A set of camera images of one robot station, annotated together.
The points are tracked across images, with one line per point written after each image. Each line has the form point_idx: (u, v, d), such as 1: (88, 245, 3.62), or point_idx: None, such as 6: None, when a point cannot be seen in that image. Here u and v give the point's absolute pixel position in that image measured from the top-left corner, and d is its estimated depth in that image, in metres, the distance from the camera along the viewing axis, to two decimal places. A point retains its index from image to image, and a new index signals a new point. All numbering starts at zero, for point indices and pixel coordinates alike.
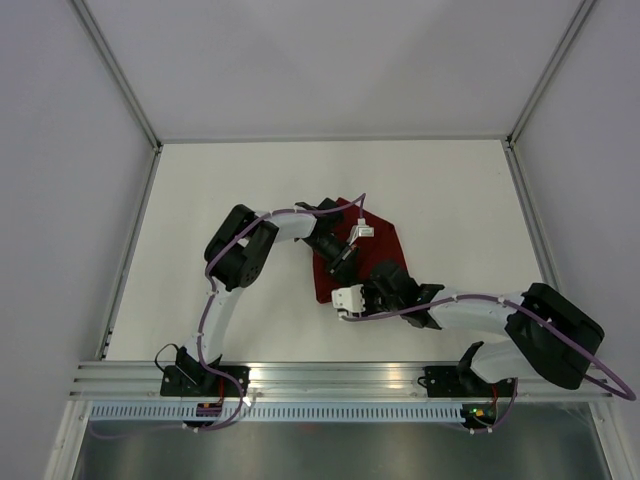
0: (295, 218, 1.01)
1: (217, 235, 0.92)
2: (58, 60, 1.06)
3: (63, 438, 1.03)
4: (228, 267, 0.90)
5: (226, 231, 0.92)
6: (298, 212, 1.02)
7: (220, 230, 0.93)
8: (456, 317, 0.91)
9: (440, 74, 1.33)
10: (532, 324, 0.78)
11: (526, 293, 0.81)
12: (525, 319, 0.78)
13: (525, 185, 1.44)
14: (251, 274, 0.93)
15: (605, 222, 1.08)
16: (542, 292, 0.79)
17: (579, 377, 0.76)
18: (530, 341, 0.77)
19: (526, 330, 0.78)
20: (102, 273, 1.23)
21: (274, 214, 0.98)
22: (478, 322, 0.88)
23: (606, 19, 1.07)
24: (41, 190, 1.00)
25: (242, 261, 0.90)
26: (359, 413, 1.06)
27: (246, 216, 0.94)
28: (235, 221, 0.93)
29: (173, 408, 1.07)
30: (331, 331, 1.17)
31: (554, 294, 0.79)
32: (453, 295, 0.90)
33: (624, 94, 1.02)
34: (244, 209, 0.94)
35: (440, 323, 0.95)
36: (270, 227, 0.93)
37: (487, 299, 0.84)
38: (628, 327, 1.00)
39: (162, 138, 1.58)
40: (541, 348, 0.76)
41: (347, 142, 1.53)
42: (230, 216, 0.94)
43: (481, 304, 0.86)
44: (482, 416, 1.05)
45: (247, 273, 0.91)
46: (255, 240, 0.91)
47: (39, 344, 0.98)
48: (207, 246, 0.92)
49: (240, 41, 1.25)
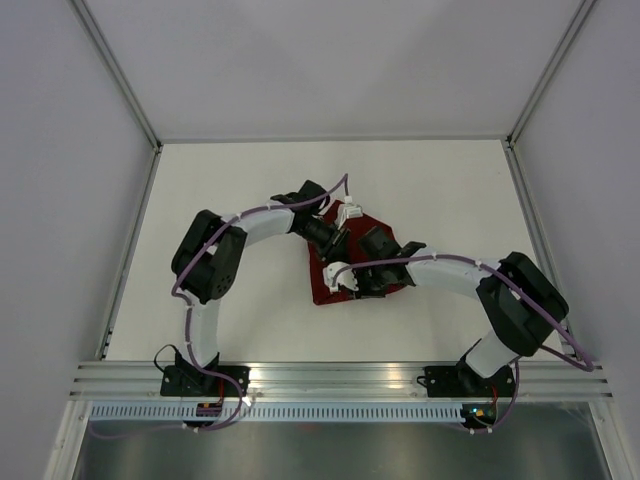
0: (268, 216, 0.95)
1: (181, 246, 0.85)
2: (58, 60, 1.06)
3: (63, 438, 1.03)
4: (199, 280, 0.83)
5: (192, 241, 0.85)
6: (272, 208, 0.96)
7: (185, 240, 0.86)
8: (433, 275, 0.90)
9: (440, 73, 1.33)
10: (502, 287, 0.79)
11: (503, 260, 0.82)
12: (497, 281, 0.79)
13: (525, 185, 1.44)
14: (223, 283, 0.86)
15: (604, 221, 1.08)
16: (519, 260, 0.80)
17: (537, 345, 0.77)
18: (498, 304, 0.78)
19: (496, 293, 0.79)
20: (102, 272, 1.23)
21: (244, 216, 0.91)
22: (454, 282, 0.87)
23: (606, 17, 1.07)
24: (42, 190, 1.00)
25: (211, 272, 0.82)
26: (358, 413, 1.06)
27: (212, 221, 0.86)
28: (200, 228, 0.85)
29: (173, 408, 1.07)
30: (331, 331, 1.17)
31: (530, 264, 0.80)
32: (433, 254, 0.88)
33: (624, 93, 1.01)
34: (208, 215, 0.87)
35: (414, 278, 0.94)
36: (237, 232, 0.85)
37: (464, 260, 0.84)
38: (628, 326, 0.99)
39: (162, 138, 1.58)
40: (506, 312, 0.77)
41: (347, 142, 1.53)
42: (194, 223, 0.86)
43: (457, 265, 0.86)
44: (482, 416, 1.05)
45: (219, 283, 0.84)
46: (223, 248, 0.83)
47: (39, 343, 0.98)
48: (173, 259, 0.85)
49: (239, 40, 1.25)
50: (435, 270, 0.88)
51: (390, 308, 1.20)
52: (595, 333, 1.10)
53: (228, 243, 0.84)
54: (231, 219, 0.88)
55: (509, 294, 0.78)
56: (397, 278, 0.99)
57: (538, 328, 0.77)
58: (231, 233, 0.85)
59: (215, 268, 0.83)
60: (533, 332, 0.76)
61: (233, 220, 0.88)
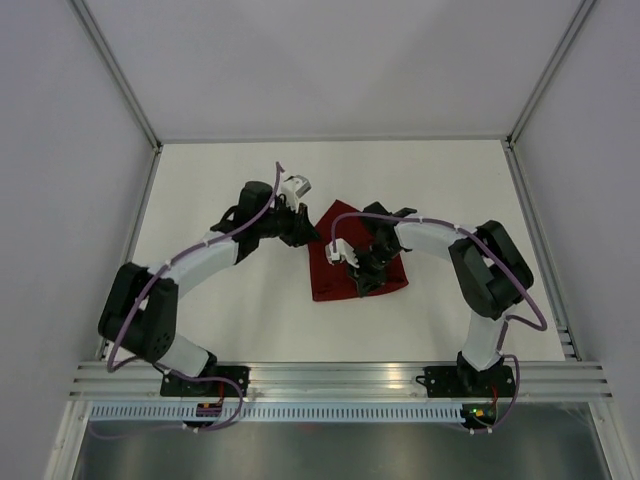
0: (206, 253, 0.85)
1: (107, 309, 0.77)
2: (58, 59, 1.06)
3: (63, 438, 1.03)
4: (134, 343, 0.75)
5: (117, 302, 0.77)
6: (210, 243, 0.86)
7: (110, 301, 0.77)
8: (418, 239, 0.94)
9: (440, 73, 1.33)
10: (472, 247, 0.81)
11: (480, 227, 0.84)
12: (467, 242, 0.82)
13: (525, 185, 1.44)
14: (160, 341, 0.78)
15: (603, 221, 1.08)
16: (493, 227, 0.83)
17: (498, 307, 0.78)
18: (465, 261, 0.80)
19: (466, 252, 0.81)
20: (102, 272, 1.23)
21: (174, 261, 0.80)
22: (436, 246, 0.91)
23: (606, 17, 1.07)
24: (41, 189, 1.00)
25: (145, 332, 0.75)
26: (358, 413, 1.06)
27: (138, 275, 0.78)
28: (124, 285, 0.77)
29: (173, 408, 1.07)
30: (331, 331, 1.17)
31: (503, 233, 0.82)
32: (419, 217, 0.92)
33: (624, 93, 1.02)
34: (131, 268, 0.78)
35: (403, 243, 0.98)
36: (168, 284, 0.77)
37: (444, 224, 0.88)
38: (627, 326, 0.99)
39: (162, 139, 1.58)
40: (471, 270, 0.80)
41: (347, 142, 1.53)
42: (116, 282, 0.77)
43: (438, 230, 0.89)
44: (482, 416, 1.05)
45: (155, 342, 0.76)
46: (152, 303, 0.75)
47: (39, 343, 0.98)
48: (100, 325, 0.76)
49: (239, 40, 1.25)
50: (418, 231, 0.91)
51: (390, 308, 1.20)
52: (595, 333, 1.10)
53: (156, 296, 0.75)
54: (159, 269, 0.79)
55: (477, 255, 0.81)
56: (388, 242, 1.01)
57: (500, 289, 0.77)
58: (159, 284, 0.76)
59: (149, 326, 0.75)
60: (496, 292, 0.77)
61: (162, 270, 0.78)
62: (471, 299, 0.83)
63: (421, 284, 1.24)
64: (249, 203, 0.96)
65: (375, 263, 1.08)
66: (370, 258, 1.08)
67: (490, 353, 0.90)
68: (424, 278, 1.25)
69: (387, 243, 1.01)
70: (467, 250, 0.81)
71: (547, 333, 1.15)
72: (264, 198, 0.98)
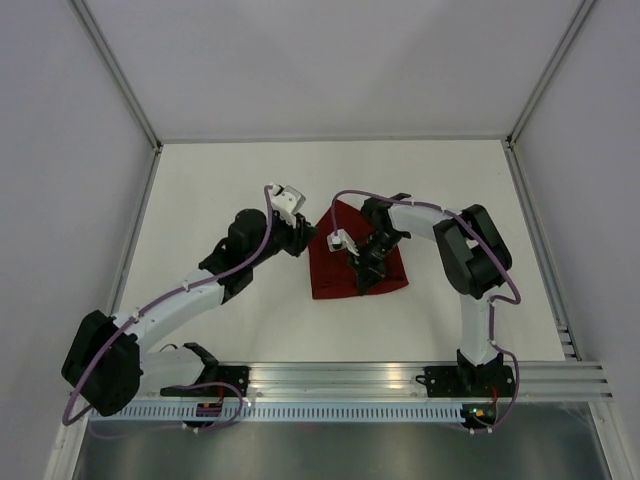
0: (184, 298, 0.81)
1: (68, 358, 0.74)
2: (58, 59, 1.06)
3: (63, 438, 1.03)
4: (91, 396, 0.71)
5: (79, 351, 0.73)
6: (188, 288, 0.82)
7: (72, 349, 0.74)
8: (409, 222, 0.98)
9: (440, 73, 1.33)
10: (454, 228, 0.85)
11: (464, 210, 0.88)
12: (451, 223, 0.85)
13: (525, 185, 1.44)
14: (119, 396, 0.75)
15: (604, 221, 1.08)
16: (476, 211, 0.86)
17: (475, 284, 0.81)
18: (447, 239, 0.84)
19: (450, 231, 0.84)
20: (102, 272, 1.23)
21: (141, 313, 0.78)
22: (425, 229, 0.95)
23: (606, 17, 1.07)
24: (42, 190, 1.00)
25: (103, 388, 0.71)
26: (358, 413, 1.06)
27: (101, 327, 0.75)
28: (87, 335, 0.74)
29: (173, 408, 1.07)
30: (331, 330, 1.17)
31: (486, 217, 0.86)
32: (411, 201, 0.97)
33: (624, 92, 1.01)
34: (98, 318, 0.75)
35: (395, 225, 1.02)
36: (130, 342, 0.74)
37: (433, 208, 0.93)
38: (627, 326, 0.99)
39: (162, 138, 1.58)
40: (452, 249, 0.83)
41: (348, 142, 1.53)
42: (80, 331, 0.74)
43: (427, 213, 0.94)
44: (482, 416, 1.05)
45: (113, 398, 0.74)
46: (114, 360, 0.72)
47: (39, 343, 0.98)
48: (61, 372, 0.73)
49: (239, 40, 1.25)
50: (408, 214, 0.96)
51: (390, 308, 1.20)
52: (595, 333, 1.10)
53: (119, 355, 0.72)
54: (126, 322, 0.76)
55: (459, 235, 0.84)
56: (382, 224, 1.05)
57: (480, 268, 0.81)
58: (121, 342, 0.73)
59: (108, 383, 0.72)
60: (475, 270, 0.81)
61: (127, 325, 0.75)
62: (453, 277, 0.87)
63: (421, 283, 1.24)
64: (237, 240, 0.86)
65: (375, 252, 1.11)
66: (369, 246, 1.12)
67: (486, 340, 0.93)
68: (424, 278, 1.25)
69: (382, 226, 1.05)
70: (451, 229, 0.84)
71: (547, 333, 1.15)
72: (252, 236, 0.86)
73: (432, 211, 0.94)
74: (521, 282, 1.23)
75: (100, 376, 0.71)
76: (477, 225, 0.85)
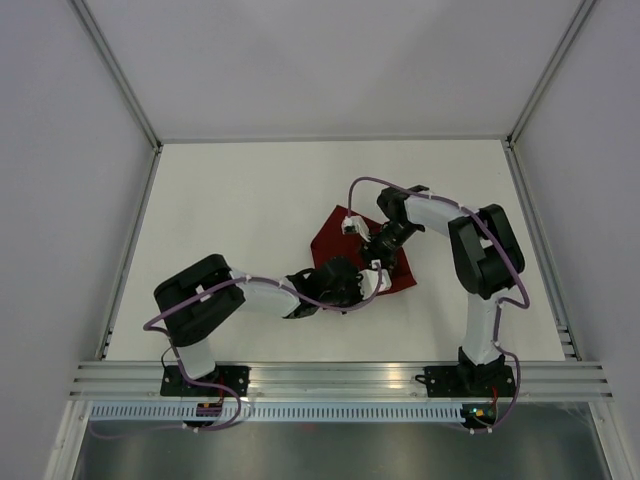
0: (275, 291, 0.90)
1: (176, 277, 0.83)
2: (57, 60, 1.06)
3: (63, 438, 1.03)
4: (174, 321, 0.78)
5: (190, 277, 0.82)
6: (283, 287, 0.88)
7: (183, 272, 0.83)
8: (425, 215, 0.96)
9: (441, 73, 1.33)
10: (470, 226, 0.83)
11: (482, 210, 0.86)
12: (468, 221, 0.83)
13: (525, 185, 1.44)
14: (195, 336, 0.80)
15: (604, 220, 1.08)
16: (495, 211, 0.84)
17: (487, 283, 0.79)
18: (463, 237, 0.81)
19: (465, 228, 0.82)
20: (103, 273, 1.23)
21: (252, 280, 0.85)
22: (440, 224, 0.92)
23: (606, 17, 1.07)
24: (41, 189, 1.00)
25: (191, 318, 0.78)
26: (358, 413, 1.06)
27: (218, 269, 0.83)
28: (205, 270, 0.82)
29: (173, 408, 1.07)
30: (332, 332, 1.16)
31: (503, 219, 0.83)
32: (429, 194, 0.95)
33: (624, 92, 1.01)
34: (219, 262, 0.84)
35: (410, 216, 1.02)
36: (235, 293, 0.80)
37: (450, 203, 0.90)
38: (628, 325, 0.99)
39: (162, 138, 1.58)
40: (466, 248, 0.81)
41: (347, 142, 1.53)
42: (202, 263, 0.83)
43: (442, 208, 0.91)
44: (482, 416, 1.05)
45: (189, 332, 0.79)
46: (216, 300, 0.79)
47: (39, 343, 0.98)
48: (161, 284, 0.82)
49: (239, 42, 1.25)
50: (424, 206, 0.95)
51: (390, 307, 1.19)
52: (596, 333, 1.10)
53: (223, 300, 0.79)
54: (239, 278, 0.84)
55: (475, 234, 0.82)
56: (397, 215, 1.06)
57: (491, 269, 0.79)
58: (228, 290, 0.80)
59: (196, 317, 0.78)
60: (487, 271, 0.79)
61: (240, 280, 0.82)
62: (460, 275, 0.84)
63: (422, 283, 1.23)
64: (323, 276, 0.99)
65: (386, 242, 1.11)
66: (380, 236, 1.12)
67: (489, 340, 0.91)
68: (425, 278, 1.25)
69: (399, 219, 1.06)
70: (466, 227, 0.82)
71: (546, 333, 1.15)
72: (339, 279, 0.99)
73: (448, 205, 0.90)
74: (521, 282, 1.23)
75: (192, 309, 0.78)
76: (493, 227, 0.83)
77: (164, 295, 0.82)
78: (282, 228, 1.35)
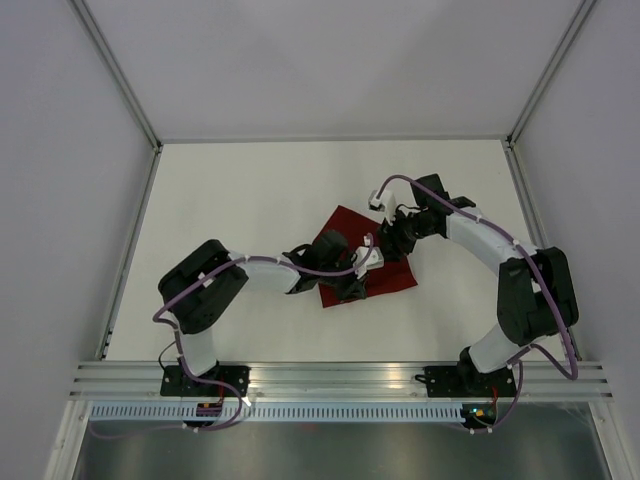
0: (275, 268, 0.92)
1: (179, 267, 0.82)
2: (57, 60, 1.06)
3: (63, 438, 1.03)
4: (183, 309, 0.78)
5: (190, 265, 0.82)
6: (281, 263, 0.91)
7: (183, 261, 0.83)
8: (467, 235, 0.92)
9: (441, 73, 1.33)
10: (525, 270, 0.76)
11: (540, 251, 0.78)
12: (522, 264, 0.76)
13: (525, 185, 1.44)
14: (206, 320, 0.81)
15: (604, 220, 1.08)
16: (554, 255, 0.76)
17: (530, 334, 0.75)
18: (514, 282, 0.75)
19: (517, 273, 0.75)
20: (103, 272, 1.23)
21: (251, 259, 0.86)
22: (486, 252, 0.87)
23: (606, 17, 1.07)
24: (41, 190, 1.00)
25: (200, 303, 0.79)
26: (358, 413, 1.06)
27: (217, 253, 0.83)
28: (205, 255, 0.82)
29: (173, 408, 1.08)
30: (332, 331, 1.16)
31: (563, 266, 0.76)
32: (478, 217, 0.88)
33: (625, 91, 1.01)
34: (216, 246, 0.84)
35: (450, 230, 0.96)
36: (238, 272, 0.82)
37: (503, 235, 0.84)
38: (628, 325, 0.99)
39: (162, 138, 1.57)
40: (515, 294, 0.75)
41: (347, 142, 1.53)
42: (201, 249, 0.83)
43: (494, 237, 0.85)
44: (482, 416, 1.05)
45: (200, 318, 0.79)
46: (221, 282, 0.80)
47: (39, 343, 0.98)
48: (164, 277, 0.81)
49: (239, 41, 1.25)
50: (471, 229, 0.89)
51: (390, 307, 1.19)
52: (596, 333, 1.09)
53: (228, 280, 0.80)
54: (238, 258, 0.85)
55: (527, 279, 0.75)
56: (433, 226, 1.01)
57: (538, 319, 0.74)
58: (230, 271, 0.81)
59: (204, 300, 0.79)
60: (533, 322, 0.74)
61: (240, 261, 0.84)
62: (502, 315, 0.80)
63: (423, 282, 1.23)
64: (321, 249, 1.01)
65: (408, 230, 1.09)
66: (405, 223, 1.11)
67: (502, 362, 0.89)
68: (425, 277, 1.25)
69: (434, 226, 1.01)
70: (519, 271, 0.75)
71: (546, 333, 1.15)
72: (337, 250, 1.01)
73: (498, 234, 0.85)
74: None
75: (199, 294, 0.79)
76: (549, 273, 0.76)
77: (168, 286, 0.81)
78: (282, 228, 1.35)
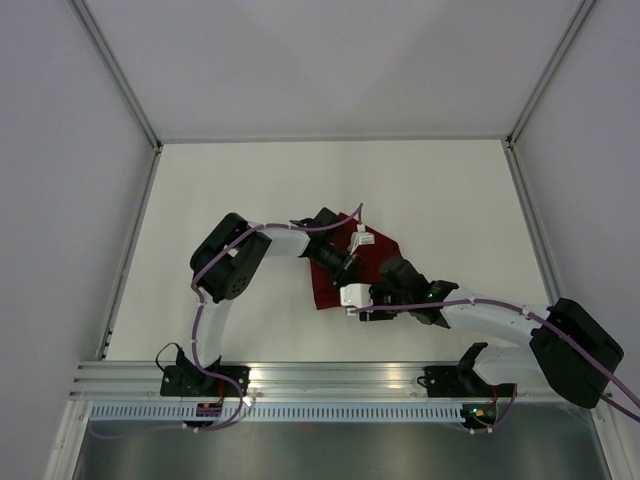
0: (286, 233, 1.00)
1: (205, 242, 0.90)
2: (58, 62, 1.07)
3: (63, 438, 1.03)
4: (217, 277, 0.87)
5: (217, 238, 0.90)
6: (293, 229, 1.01)
7: (209, 237, 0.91)
8: (470, 321, 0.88)
9: (440, 74, 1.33)
10: (554, 340, 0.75)
11: (552, 308, 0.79)
12: (549, 335, 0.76)
13: (525, 185, 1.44)
14: (239, 285, 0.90)
15: (604, 219, 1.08)
16: (568, 307, 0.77)
17: (597, 396, 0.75)
18: (553, 356, 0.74)
19: (550, 345, 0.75)
20: (102, 273, 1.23)
21: (268, 226, 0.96)
22: (494, 328, 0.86)
23: (606, 17, 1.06)
24: (42, 190, 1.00)
25: (232, 270, 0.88)
26: (358, 413, 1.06)
27: (238, 224, 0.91)
28: (227, 228, 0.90)
29: (173, 408, 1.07)
30: (333, 332, 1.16)
31: (582, 312, 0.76)
32: (469, 298, 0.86)
33: (625, 92, 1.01)
34: (237, 218, 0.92)
35: (451, 322, 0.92)
36: (262, 238, 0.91)
37: (509, 308, 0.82)
38: (628, 325, 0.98)
39: (162, 138, 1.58)
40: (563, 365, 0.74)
41: (346, 142, 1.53)
42: (222, 222, 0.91)
43: (502, 314, 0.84)
44: (482, 416, 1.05)
45: (234, 284, 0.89)
46: (249, 249, 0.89)
47: (39, 344, 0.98)
48: (194, 253, 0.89)
49: (239, 42, 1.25)
50: (472, 318, 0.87)
51: None
52: None
53: (255, 247, 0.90)
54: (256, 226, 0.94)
55: (564, 346, 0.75)
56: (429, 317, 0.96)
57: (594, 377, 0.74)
58: (253, 238, 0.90)
59: (235, 267, 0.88)
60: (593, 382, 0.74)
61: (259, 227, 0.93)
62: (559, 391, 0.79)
63: None
64: (325, 217, 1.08)
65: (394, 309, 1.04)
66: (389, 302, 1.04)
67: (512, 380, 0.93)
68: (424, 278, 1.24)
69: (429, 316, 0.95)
70: (550, 344, 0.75)
71: None
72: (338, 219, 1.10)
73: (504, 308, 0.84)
74: (521, 282, 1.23)
75: (229, 263, 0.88)
76: (575, 325, 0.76)
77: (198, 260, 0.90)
78: None
